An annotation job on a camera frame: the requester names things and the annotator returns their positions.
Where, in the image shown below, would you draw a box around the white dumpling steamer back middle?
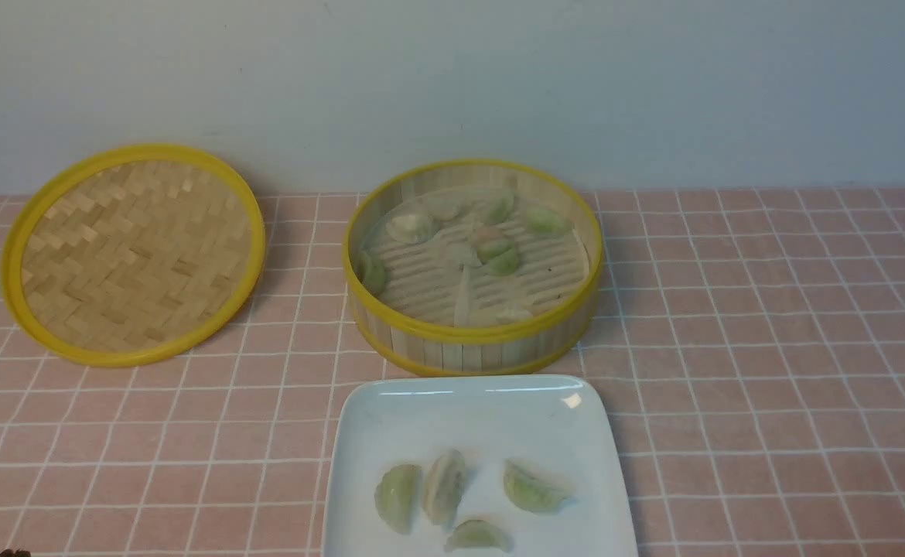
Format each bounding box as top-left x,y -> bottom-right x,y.
422,193 -> 466,223

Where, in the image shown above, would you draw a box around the yellow-rimmed woven bamboo lid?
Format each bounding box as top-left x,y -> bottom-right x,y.
0,144 -> 266,367

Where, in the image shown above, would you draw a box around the green dumpling plate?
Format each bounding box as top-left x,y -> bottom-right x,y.
374,464 -> 422,535
443,519 -> 513,553
502,460 -> 574,514

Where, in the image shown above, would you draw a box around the white dumpling steamer back left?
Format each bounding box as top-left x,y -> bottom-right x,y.
384,210 -> 439,244

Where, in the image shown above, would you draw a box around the green dumpling steamer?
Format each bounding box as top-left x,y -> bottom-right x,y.
475,237 -> 521,276
524,204 -> 572,237
480,190 -> 516,226

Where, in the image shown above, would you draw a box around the white dumpling steamer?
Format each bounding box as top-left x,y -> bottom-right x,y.
384,210 -> 439,244
422,193 -> 466,223

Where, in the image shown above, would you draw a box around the pale dumpling plate centre left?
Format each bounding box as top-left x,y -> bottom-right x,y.
421,449 -> 468,528

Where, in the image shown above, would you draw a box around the yellow-rimmed bamboo steamer basket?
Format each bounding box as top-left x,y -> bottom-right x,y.
343,159 -> 603,377

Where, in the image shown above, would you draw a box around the pale dumpling steamer front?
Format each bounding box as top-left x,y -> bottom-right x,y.
475,304 -> 534,327

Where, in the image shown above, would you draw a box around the white square plate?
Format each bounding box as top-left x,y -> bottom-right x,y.
321,374 -> 639,556

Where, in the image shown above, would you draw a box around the green dumpling plate bottom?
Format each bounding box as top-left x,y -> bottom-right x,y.
443,519 -> 513,553

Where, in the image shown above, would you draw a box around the green dumpling plate right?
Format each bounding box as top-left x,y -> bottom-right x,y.
502,460 -> 574,514

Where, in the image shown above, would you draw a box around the green dumpling plate far left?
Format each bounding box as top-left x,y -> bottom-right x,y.
374,464 -> 422,535

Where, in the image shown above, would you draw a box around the green dumpling steamer left edge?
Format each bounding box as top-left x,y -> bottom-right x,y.
356,250 -> 388,296

